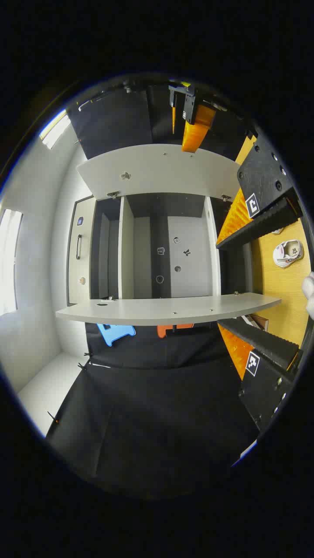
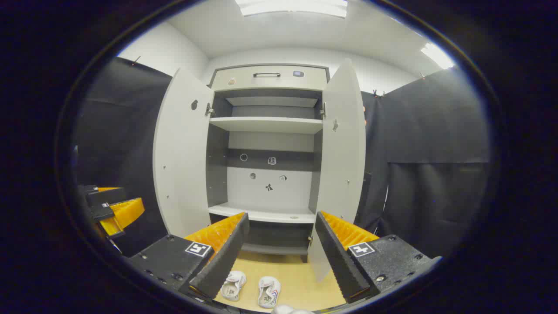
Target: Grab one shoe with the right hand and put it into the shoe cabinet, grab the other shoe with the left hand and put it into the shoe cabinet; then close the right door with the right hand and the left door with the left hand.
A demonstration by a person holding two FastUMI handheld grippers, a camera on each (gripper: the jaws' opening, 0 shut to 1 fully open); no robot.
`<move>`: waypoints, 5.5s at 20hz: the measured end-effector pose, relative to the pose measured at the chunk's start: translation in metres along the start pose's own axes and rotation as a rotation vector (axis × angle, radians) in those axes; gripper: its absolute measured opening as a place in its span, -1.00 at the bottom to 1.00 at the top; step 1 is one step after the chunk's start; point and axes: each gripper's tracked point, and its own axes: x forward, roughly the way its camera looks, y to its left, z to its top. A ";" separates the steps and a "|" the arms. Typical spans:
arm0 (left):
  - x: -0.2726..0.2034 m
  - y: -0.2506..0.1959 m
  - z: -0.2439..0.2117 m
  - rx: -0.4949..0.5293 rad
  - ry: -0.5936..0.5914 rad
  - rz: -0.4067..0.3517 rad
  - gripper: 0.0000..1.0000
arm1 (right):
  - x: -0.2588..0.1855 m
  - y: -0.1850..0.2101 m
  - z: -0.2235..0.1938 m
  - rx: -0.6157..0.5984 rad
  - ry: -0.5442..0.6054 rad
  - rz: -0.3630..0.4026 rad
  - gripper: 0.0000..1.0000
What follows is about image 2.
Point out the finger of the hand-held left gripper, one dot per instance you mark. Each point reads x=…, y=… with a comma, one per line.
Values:
x=126, y=213
x=107, y=197

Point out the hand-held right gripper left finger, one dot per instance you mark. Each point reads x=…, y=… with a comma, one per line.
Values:
x=222, y=257

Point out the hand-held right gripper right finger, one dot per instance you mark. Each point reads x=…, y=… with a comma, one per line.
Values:
x=340, y=261

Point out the white sneaker shoe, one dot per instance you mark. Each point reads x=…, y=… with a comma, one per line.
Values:
x=269, y=291
x=233, y=285

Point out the grey shoe cabinet door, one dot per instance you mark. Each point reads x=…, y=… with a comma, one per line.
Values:
x=183, y=152
x=344, y=152

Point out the grey shoe cabinet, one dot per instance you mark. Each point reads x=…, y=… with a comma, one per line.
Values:
x=270, y=141

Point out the metal door hinge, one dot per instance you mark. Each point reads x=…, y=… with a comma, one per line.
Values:
x=323, y=110
x=209, y=110

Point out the beige cabinet drawer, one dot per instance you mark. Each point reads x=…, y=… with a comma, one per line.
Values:
x=244, y=82

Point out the black backdrop cloth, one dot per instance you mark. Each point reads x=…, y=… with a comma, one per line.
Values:
x=117, y=131
x=436, y=174
x=370, y=144

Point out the ceiling light panel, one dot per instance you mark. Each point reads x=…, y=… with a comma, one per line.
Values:
x=292, y=6
x=437, y=56

